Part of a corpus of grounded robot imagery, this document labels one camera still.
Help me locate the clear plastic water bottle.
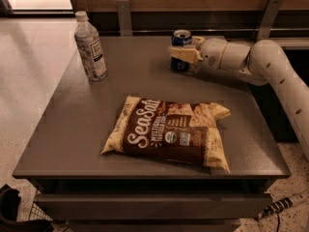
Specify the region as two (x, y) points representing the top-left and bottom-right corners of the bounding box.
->
(74, 11), (107, 81)

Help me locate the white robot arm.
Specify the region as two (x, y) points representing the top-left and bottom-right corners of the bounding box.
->
(169, 37), (309, 158)

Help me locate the left metal bracket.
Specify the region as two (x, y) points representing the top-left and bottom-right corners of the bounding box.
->
(116, 0), (133, 37)

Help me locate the wire basket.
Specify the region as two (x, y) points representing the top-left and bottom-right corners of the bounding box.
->
(28, 202), (52, 221)

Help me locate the metal bracket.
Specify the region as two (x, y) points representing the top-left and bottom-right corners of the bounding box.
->
(116, 0), (133, 37)
(257, 0), (283, 41)

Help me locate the sea salt chips bag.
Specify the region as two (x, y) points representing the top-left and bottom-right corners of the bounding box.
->
(102, 96), (231, 170)

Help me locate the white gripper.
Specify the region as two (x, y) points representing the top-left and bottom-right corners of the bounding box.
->
(169, 36), (250, 71)

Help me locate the blue pepsi can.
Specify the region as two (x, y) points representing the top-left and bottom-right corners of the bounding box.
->
(171, 29), (192, 72)

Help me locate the right metal bracket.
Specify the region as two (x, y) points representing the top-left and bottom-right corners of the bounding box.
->
(257, 0), (283, 41)

